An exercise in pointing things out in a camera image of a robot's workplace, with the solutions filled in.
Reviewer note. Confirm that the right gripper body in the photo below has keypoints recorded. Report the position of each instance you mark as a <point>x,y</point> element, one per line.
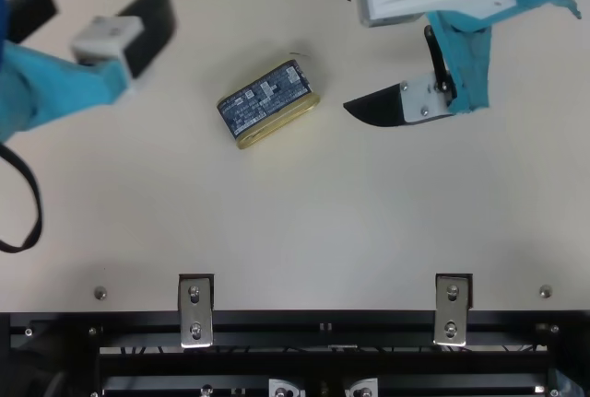
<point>465,56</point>

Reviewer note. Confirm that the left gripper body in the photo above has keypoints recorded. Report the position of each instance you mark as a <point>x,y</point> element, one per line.
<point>46,88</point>

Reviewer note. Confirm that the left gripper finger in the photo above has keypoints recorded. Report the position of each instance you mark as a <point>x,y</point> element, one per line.
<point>149,31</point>
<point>32,10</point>

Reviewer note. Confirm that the rectangular tin dark blue label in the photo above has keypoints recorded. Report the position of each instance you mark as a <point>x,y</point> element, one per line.
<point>267,102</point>

